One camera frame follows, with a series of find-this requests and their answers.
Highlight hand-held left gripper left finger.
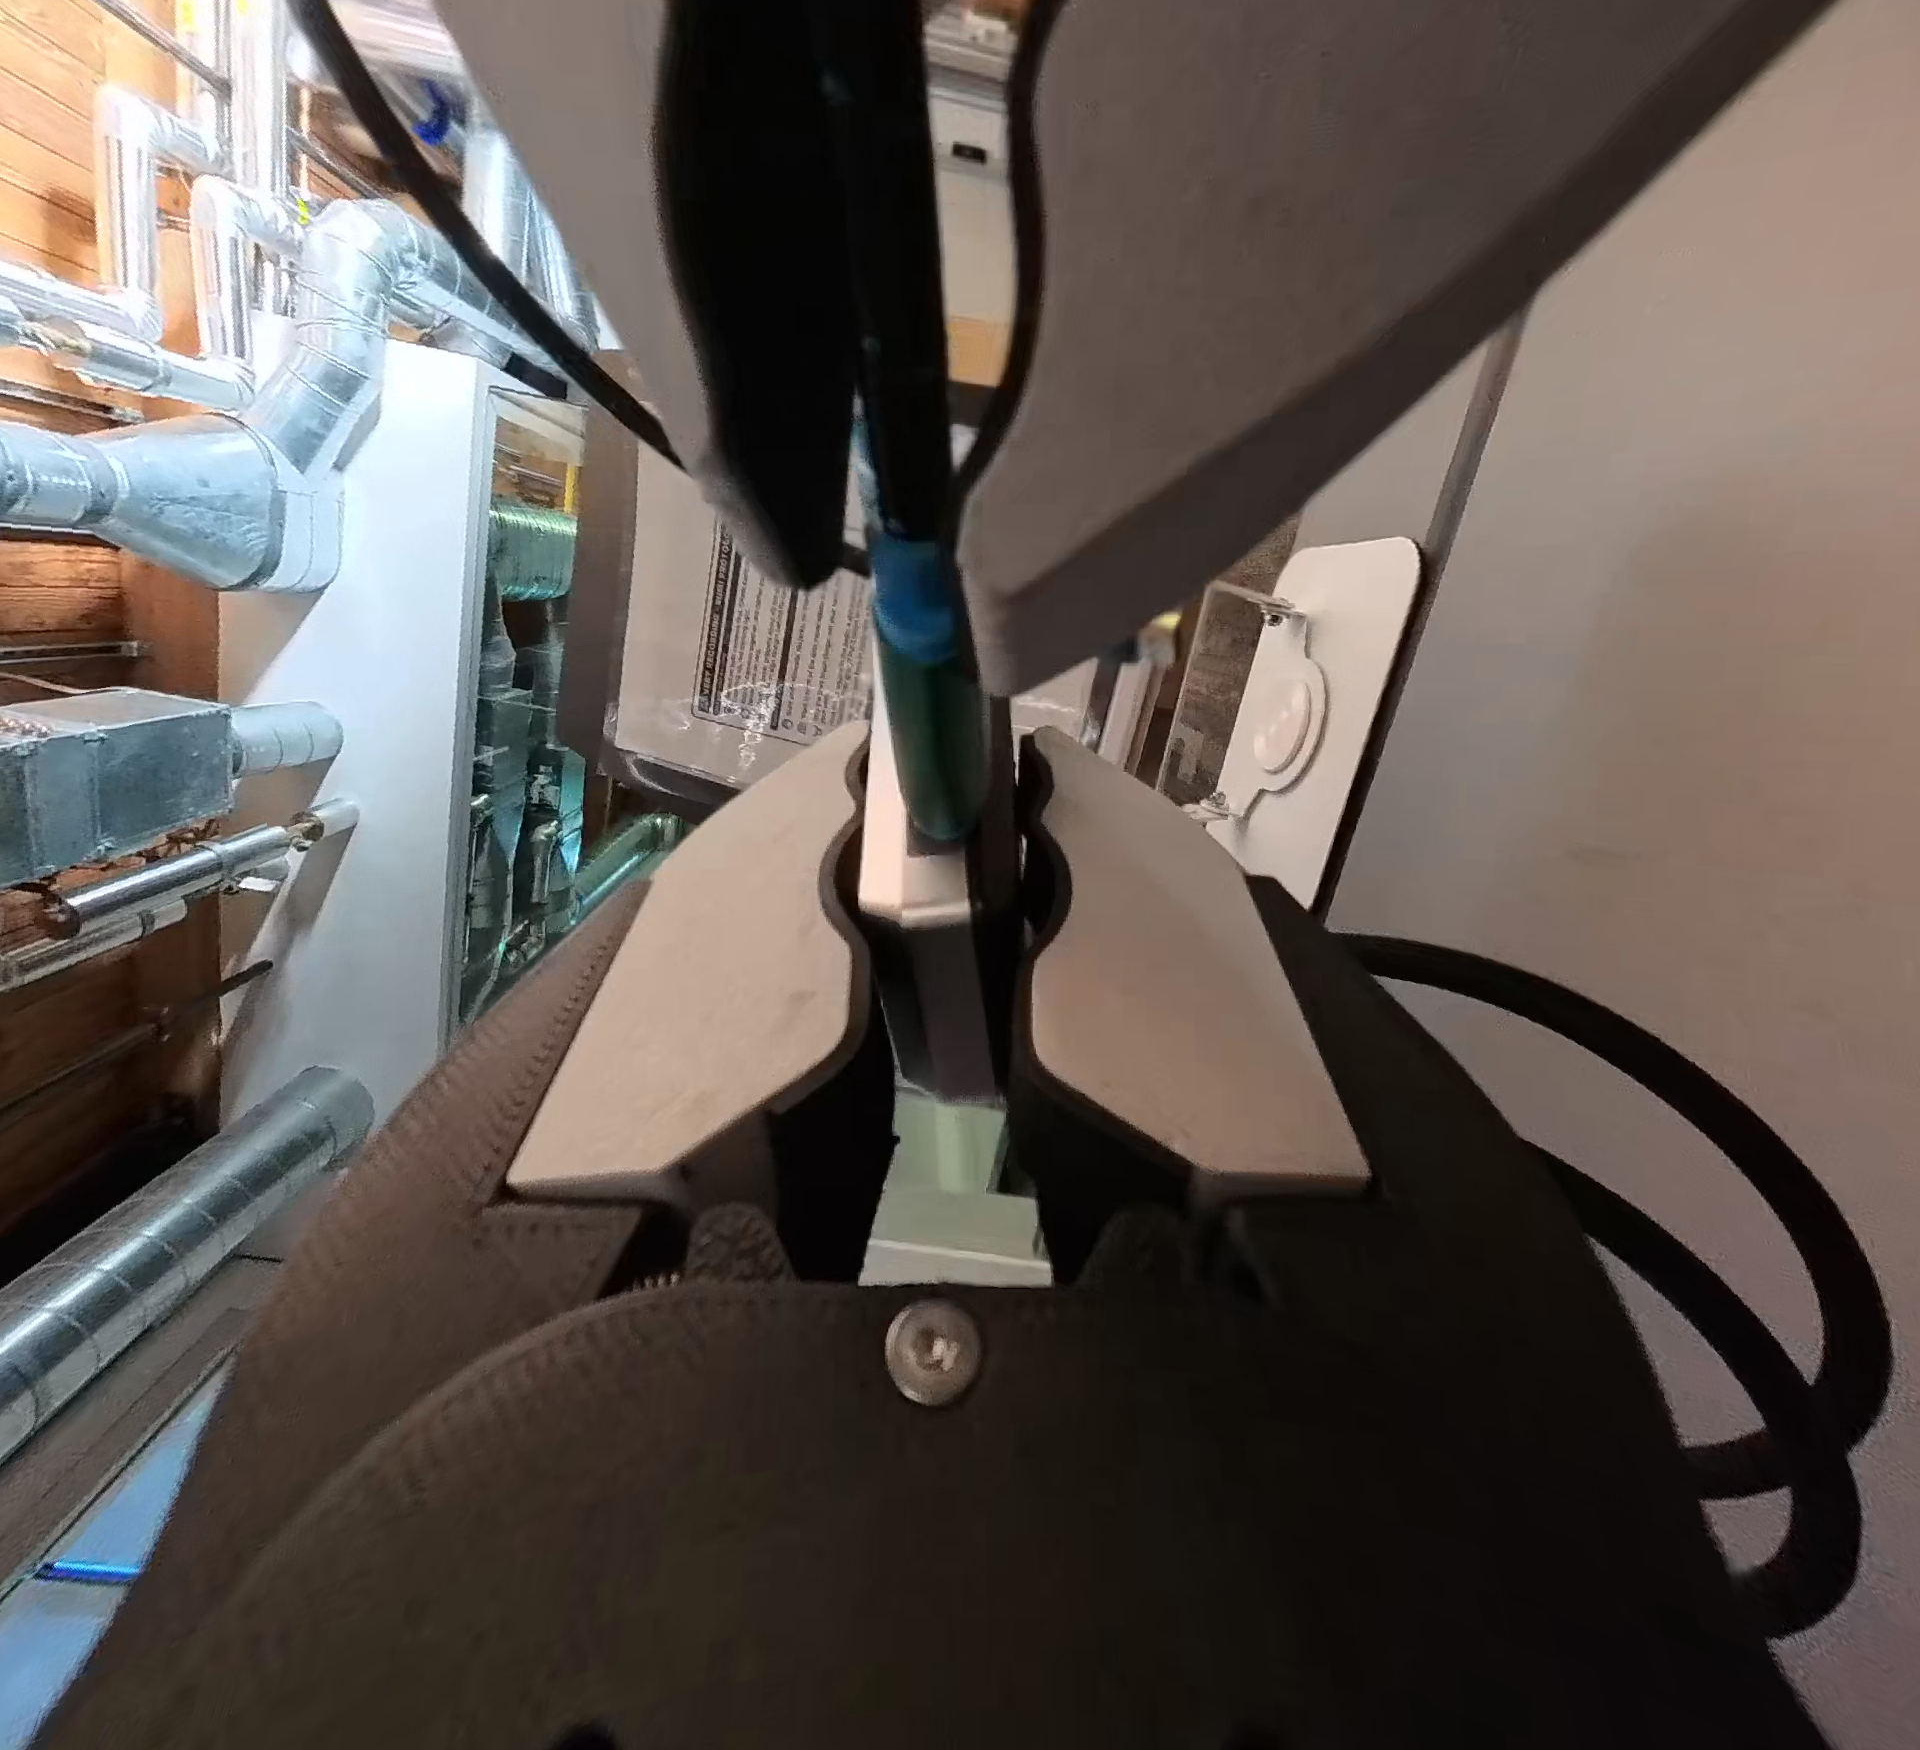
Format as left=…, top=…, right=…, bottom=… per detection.
left=506, top=728, right=880, bottom=1203

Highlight silver hdmi adapter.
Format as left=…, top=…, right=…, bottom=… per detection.
left=855, top=716, right=1011, bottom=1112

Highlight metal duct box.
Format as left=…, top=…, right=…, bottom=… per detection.
left=0, top=688, right=350, bottom=889

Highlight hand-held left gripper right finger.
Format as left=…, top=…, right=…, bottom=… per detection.
left=1016, top=728, right=1374, bottom=1203

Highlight silver ventilation ducts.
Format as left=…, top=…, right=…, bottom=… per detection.
left=0, top=85, right=601, bottom=597

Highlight black hdmi cable green plugs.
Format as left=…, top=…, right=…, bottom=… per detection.
left=201, top=0, right=995, bottom=841

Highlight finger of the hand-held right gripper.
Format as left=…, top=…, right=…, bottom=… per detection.
left=957, top=0, right=1890, bottom=702
left=353, top=0, right=872, bottom=590

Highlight left gripper braided cable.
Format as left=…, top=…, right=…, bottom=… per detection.
left=1330, top=931, right=1896, bottom=1641

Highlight instruction sign on stand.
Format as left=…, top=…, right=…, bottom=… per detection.
left=599, top=348, right=1423, bottom=916

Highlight silver duct pipe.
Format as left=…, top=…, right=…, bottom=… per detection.
left=0, top=1067, right=376, bottom=1471

